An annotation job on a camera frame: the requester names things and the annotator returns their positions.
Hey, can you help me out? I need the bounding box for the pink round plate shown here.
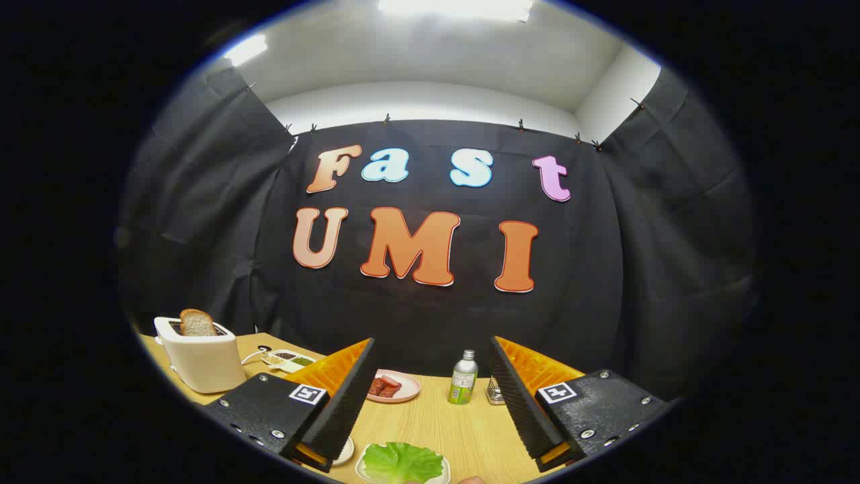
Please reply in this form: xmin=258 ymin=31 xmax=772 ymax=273
xmin=366 ymin=369 xmax=422 ymax=404

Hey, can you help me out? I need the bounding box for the silver bottle with green label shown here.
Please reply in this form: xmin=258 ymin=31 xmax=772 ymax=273
xmin=448 ymin=350 xmax=479 ymax=405

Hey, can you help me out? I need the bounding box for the small ceiling light panel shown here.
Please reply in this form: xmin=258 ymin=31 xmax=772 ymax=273
xmin=222 ymin=34 xmax=268 ymax=67

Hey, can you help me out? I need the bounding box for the brown crust bread slice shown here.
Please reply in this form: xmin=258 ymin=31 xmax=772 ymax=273
xmin=179 ymin=309 xmax=218 ymax=337

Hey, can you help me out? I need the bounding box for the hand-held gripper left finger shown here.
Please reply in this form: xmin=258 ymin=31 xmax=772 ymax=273
xmin=204 ymin=337 xmax=377 ymax=473

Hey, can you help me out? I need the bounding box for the green lettuce leaf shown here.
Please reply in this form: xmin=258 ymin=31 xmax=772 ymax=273
xmin=363 ymin=442 xmax=444 ymax=484

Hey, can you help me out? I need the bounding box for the cream white toaster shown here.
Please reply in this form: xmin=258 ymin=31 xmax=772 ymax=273
xmin=153 ymin=316 xmax=247 ymax=395

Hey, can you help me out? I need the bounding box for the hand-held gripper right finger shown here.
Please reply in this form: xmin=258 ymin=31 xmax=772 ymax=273
xmin=488 ymin=335 xmax=674 ymax=473

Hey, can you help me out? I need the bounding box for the black backdrop cloth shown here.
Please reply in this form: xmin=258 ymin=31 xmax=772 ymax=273
xmin=118 ymin=67 xmax=760 ymax=404

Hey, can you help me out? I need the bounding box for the white divided dish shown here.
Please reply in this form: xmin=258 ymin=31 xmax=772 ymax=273
xmin=261 ymin=350 xmax=316 ymax=374

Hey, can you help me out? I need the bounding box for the white square plate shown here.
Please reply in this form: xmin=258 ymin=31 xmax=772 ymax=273
xmin=355 ymin=449 xmax=451 ymax=484

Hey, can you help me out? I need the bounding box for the large ceiling light panel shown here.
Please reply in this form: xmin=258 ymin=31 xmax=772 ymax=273
xmin=378 ymin=0 xmax=535 ymax=22

